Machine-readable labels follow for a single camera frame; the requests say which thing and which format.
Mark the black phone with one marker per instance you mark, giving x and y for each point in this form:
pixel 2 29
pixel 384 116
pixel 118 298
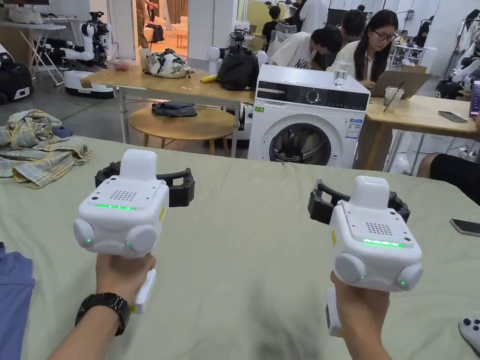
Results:
pixel 467 227

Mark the blue garment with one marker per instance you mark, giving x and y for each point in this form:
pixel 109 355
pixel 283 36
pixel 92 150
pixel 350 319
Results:
pixel 13 300

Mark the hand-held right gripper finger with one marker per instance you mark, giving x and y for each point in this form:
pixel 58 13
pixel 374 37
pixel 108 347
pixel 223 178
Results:
pixel 402 212
pixel 320 204

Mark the white hand controller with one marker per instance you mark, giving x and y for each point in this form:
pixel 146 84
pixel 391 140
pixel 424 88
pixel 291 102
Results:
pixel 472 332

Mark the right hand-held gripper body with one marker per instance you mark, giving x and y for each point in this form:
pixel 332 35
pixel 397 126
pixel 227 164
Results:
pixel 375 258

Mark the white black wheeled robot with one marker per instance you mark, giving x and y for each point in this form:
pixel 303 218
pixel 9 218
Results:
pixel 92 52

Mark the white washing machine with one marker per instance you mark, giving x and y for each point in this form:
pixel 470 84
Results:
pixel 300 112

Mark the bed with pale green sheet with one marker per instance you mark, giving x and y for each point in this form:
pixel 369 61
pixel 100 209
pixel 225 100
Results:
pixel 243 255

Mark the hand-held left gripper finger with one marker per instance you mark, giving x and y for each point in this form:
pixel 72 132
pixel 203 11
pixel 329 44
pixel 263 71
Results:
pixel 182 189
pixel 107 171

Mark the yellow grey plaid shirt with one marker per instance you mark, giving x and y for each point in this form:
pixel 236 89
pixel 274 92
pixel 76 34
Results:
pixel 41 150

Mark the white robot with black arms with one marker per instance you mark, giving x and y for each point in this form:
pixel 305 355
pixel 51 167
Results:
pixel 240 41

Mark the person's right forearm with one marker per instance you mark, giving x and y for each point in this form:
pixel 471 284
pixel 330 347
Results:
pixel 365 348

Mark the wooden desk with laptop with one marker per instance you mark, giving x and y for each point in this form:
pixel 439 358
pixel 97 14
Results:
pixel 416 112

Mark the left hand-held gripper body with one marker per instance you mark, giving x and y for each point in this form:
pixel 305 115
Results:
pixel 120 210

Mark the person's right hand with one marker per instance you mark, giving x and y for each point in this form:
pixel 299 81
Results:
pixel 363 311

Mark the person's left hand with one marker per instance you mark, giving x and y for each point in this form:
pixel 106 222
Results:
pixel 118 275

